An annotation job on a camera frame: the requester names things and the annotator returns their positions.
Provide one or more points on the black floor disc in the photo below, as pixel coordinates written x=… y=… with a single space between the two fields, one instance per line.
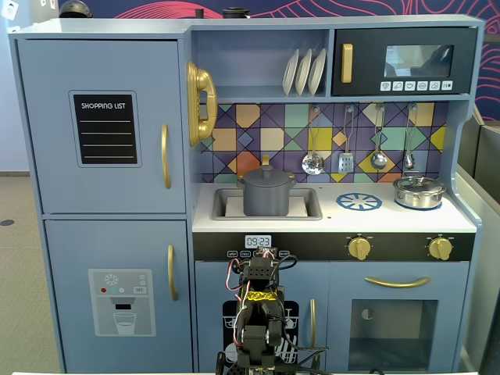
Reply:
x=6 y=222

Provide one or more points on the gold faucet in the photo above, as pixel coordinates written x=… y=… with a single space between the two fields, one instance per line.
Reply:
x=265 y=159

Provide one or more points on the steel ladle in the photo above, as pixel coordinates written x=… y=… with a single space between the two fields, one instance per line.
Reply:
x=378 y=160

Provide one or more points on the black helmet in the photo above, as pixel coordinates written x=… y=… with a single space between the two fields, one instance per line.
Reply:
x=75 y=9

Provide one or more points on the gray pot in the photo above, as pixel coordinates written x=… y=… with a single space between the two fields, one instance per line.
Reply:
x=266 y=201

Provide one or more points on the white toy plate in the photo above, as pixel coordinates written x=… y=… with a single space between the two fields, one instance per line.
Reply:
x=302 y=74
x=317 y=72
x=289 y=76

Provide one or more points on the steel slotted spatula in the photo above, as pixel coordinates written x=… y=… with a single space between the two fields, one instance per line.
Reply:
x=346 y=163

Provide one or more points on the gold toy telephone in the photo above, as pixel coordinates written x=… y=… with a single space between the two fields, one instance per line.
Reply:
x=197 y=105

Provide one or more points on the shiny steel pot lid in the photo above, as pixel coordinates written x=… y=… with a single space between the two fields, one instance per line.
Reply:
x=418 y=183

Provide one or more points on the blue dishwasher door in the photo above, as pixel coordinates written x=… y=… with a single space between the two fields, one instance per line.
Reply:
x=211 y=285

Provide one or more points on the black cylindrical object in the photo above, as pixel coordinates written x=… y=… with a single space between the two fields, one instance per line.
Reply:
x=235 y=14

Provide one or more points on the gray sink basin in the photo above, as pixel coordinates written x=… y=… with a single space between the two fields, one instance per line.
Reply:
x=312 y=205

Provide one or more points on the steel skimmer spoon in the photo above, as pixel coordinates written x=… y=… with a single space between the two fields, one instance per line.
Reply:
x=312 y=164

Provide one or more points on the blue toy kitchen unit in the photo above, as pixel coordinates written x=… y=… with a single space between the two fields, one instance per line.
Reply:
x=125 y=29

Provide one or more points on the small steel spoon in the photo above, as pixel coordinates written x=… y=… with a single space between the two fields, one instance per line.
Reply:
x=409 y=160

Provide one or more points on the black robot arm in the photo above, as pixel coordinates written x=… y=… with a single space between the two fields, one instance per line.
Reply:
x=258 y=336

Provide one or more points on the colourful tile backsplash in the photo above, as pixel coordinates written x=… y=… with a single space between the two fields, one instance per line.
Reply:
x=273 y=133

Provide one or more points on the blue freezer door with dispenser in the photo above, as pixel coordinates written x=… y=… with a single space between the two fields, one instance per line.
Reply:
x=70 y=250

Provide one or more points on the gray pot lid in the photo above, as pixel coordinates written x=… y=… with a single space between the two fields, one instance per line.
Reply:
x=266 y=179

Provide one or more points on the black microwave door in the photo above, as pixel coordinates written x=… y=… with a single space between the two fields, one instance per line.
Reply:
x=367 y=62

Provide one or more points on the digital clock display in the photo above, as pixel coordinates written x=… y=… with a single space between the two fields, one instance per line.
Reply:
x=258 y=241

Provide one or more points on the small black peg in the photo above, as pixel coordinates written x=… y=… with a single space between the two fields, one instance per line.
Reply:
x=199 y=13

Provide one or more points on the blue oven door with window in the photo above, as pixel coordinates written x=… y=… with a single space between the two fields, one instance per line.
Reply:
x=340 y=312

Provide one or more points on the gold stove knob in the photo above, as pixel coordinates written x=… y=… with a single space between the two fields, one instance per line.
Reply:
x=359 y=248
x=440 y=248

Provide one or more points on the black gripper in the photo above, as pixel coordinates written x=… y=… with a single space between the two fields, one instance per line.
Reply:
x=261 y=274

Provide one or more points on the gray side cabinet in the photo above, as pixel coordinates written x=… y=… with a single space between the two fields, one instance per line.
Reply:
x=484 y=187

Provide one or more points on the large blue fridge door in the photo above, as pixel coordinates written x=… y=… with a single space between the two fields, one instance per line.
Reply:
x=47 y=156

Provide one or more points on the black shopping list board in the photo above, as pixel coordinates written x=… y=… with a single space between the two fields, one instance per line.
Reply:
x=104 y=129

